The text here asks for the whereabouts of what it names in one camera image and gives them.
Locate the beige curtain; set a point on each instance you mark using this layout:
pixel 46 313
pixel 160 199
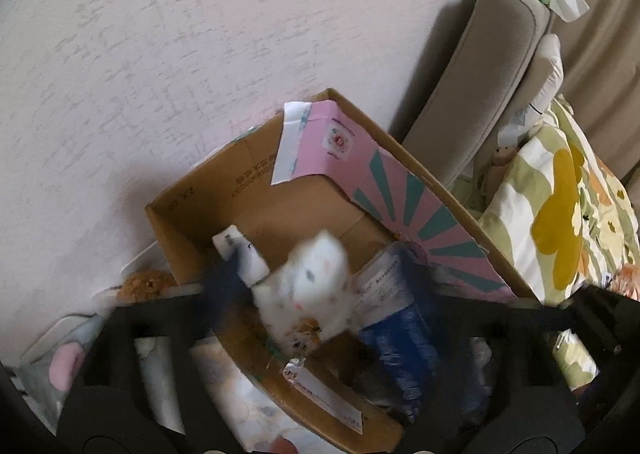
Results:
pixel 600 9

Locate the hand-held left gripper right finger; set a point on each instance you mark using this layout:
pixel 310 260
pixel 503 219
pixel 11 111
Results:
pixel 400 349

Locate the yellow floral quilt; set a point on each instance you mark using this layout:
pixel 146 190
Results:
pixel 550 214

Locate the beige upholstered headboard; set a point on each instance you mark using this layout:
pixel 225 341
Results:
pixel 490 59

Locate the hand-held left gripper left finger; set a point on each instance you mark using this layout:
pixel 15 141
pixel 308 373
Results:
pixel 150 324

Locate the light blue floral cloth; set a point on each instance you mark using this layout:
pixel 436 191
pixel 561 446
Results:
pixel 235 394

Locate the pink fluffy pad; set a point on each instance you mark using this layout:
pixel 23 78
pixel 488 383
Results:
pixel 66 365

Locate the brown plush toy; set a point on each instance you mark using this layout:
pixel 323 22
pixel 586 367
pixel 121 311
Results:
pixel 145 284

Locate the white spotted plush toy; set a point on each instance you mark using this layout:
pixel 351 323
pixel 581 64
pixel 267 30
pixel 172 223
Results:
pixel 315 284

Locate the blue white packet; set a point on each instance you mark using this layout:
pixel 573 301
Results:
pixel 385 289

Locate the pink patterned cardboard box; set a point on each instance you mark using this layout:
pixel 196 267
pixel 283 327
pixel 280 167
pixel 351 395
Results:
pixel 300 204

